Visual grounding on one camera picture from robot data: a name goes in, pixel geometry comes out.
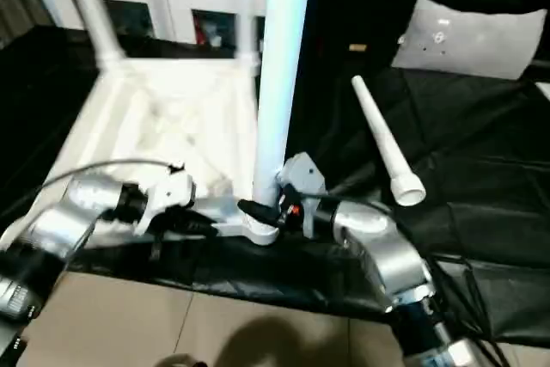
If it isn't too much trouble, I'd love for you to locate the white plastic table leg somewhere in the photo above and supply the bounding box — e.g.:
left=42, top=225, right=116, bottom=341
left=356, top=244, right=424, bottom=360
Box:
left=252, top=0, right=315, bottom=213
left=234, top=0, right=261, bottom=63
left=351, top=76, right=426, bottom=207
left=70, top=0, right=128, bottom=65

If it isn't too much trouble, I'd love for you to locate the white plastic table top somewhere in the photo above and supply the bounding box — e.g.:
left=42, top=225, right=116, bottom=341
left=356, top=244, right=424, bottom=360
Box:
left=40, top=55, right=280, bottom=248

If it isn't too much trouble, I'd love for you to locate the dark rounded robot foot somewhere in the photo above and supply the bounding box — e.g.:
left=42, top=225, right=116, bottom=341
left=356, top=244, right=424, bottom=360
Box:
left=154, top=353, right=205, bottom=367

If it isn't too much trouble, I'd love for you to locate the black work mat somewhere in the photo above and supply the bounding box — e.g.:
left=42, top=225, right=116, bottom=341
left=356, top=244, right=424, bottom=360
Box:
left=0, top=25, right=550, bottom=338

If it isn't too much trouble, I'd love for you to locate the grey cushion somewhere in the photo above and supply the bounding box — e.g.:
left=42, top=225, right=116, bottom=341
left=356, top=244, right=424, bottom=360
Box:
left=391, top=0, right=547, bottom=81

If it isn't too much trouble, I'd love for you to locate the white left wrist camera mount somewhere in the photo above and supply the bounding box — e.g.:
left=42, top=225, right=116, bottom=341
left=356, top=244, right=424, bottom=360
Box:
left=133, top=171, right=198, bottom=237

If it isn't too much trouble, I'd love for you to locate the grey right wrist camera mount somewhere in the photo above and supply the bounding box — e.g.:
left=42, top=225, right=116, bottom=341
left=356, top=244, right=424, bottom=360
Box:
left=274, top=151, right=328, bottom=239

